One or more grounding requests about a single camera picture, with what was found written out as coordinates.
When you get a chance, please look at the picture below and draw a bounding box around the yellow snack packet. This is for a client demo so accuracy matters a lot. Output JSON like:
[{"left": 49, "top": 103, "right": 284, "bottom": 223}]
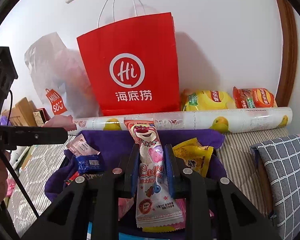
[{"left": 172, "top": 138, "right": 214, "bottom": 177}]

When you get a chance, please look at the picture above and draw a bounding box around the magenta snack packet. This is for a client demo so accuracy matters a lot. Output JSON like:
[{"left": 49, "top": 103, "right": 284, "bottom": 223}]
[{"left": 142, "top": 198, "right": 215, "bottom": 233}]

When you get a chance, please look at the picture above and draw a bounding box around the blue snack packet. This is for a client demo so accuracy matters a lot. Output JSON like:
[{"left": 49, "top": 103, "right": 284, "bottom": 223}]
[{"left": 75, "top": 154, "right": 105, "bottom": 174}]

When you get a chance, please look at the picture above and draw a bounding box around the pink Lotso candy packet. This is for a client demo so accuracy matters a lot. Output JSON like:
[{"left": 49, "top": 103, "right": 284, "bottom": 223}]
[{"left": 124, "top": 119, "right": 185, "bottom": 232}]

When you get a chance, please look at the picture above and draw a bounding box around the red snack packet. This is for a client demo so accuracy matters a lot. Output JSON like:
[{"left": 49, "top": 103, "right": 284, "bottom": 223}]
[{"left": 65, "top": 172, "right": 79, "bottom": 186}]

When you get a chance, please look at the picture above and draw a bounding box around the pale pink snack packet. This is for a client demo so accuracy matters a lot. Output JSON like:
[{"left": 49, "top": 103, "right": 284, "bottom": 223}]
[{"left": 66, "top": 134, "right": 100, "bottom": 157}]

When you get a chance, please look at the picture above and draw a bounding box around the purple towel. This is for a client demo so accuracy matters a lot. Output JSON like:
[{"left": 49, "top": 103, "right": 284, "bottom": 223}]
[{"left": 44, "top": 128, "right": 228, "bottom": 240}]

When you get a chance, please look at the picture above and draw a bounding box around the white Miniso plastic bag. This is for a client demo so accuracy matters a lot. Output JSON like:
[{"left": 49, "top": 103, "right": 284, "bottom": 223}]
[{"left": 24, "top": 32, "right": 99, "bottom": 118}]

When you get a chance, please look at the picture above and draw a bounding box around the rolled fruit-print mat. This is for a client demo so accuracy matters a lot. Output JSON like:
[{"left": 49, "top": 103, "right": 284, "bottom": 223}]
[{"left": 74, "top": 107, "right": 293, "bottom": 133}]

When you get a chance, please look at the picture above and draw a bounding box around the yellow chips bag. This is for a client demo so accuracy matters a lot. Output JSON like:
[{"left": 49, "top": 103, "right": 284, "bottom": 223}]
[{"left": 180, "top": 89, "right": 236, "bottom": 111}]

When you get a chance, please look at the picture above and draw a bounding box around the red Haidilao paper bag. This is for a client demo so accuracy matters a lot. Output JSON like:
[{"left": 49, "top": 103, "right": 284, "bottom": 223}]
[{"left": 77, "top": 12, "right": 180, "bottom": 116}]

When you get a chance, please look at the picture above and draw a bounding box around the orange chips bag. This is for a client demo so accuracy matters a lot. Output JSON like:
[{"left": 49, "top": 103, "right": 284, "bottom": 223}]
[{"left": 232, "top": 87, "right": 277, "bottom": 108}]

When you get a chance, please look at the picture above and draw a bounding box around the grey checked fabric bundle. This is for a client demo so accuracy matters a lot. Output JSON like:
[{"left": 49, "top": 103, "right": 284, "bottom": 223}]
[{"left": 250, "top": 134, "right": 300, "bottom": 239}]

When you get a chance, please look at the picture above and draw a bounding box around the striped quilted mattress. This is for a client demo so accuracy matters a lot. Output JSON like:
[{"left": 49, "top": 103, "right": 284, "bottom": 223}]
[{"left": 7, "top": 128, "right": 288, "bottom": 236}]

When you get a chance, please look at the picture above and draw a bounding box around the pink star cloth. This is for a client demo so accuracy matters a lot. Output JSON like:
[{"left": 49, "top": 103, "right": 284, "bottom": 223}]
[{"left": 6, "top": 177, "right": 16, "bottom": 198}]

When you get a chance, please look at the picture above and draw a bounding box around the brown wooden door frame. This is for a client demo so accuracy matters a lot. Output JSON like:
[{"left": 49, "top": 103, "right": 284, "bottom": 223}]
[{"left": 276, "top": 0, "right": 298, "bottom": 107}]

